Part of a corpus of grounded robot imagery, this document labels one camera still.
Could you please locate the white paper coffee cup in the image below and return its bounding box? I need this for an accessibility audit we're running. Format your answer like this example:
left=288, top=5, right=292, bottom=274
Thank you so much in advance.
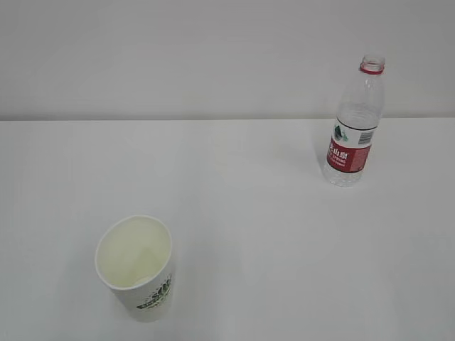
left=95, top=215, right=175, bottom=322

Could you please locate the clear plastic water bottle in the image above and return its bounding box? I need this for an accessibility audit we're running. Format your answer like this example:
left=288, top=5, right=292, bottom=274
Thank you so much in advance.
left=323, top=55, right=385, bottom=188

